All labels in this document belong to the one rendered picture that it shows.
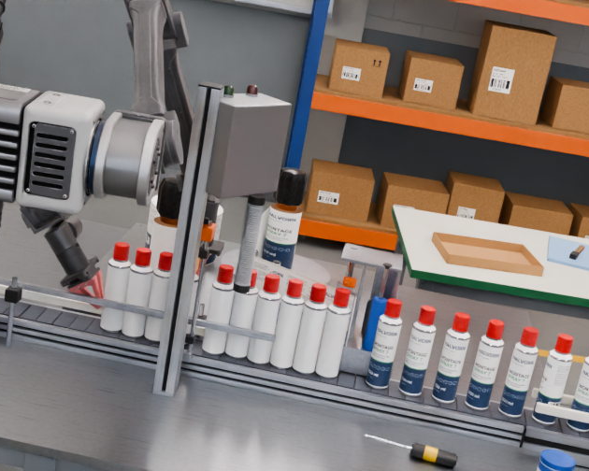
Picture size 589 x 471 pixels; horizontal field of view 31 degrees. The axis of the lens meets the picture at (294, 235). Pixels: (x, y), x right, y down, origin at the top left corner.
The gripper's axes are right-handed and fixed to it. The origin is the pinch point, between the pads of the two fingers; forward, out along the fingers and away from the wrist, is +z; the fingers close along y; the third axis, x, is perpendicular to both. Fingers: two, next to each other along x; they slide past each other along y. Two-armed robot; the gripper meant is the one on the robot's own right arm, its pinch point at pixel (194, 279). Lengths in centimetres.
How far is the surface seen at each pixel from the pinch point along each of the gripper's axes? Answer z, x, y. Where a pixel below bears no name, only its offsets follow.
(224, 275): -5.7, 8.2, -7.5
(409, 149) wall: 62, -437, -60
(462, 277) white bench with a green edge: 24, -106, -72
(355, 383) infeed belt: 13.5, 8.7, -40.2
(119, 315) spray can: 8.8, 7.9, 14.6
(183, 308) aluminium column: -2.5, 23.0, -1.9
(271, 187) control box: -28.5, 12.1, -14.8
